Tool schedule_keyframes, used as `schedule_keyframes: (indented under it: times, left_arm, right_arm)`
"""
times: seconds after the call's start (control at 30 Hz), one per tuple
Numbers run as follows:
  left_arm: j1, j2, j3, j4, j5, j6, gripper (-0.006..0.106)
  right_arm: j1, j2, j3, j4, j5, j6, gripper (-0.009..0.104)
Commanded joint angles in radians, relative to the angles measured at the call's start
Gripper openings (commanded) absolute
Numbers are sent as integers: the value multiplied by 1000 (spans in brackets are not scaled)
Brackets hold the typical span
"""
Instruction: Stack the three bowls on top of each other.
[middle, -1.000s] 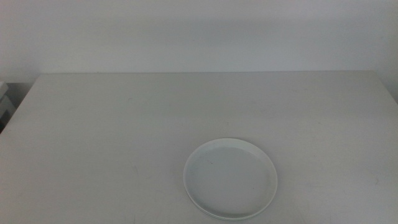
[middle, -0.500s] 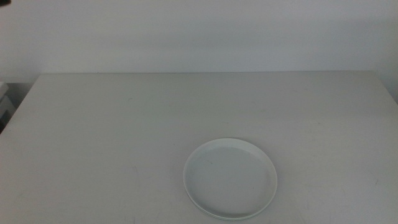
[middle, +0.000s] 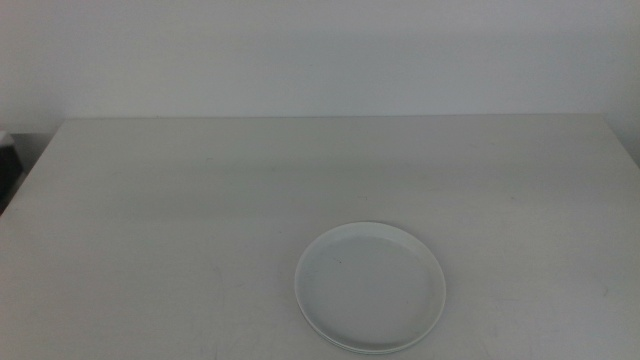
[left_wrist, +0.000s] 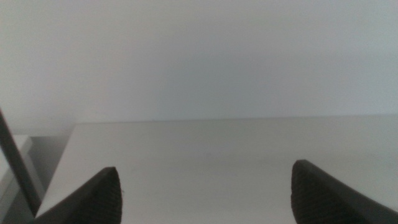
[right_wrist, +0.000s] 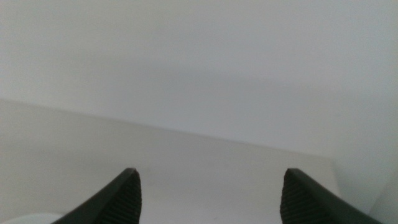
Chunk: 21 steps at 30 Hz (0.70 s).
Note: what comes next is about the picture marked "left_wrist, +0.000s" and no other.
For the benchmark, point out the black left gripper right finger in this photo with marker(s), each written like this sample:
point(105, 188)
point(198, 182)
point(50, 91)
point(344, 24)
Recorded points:
point(320, 199)

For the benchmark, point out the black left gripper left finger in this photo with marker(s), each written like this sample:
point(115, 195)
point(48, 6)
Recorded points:
point(99, 199)

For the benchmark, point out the dark grey pole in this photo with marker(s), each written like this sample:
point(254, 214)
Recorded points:
point(17, 168)

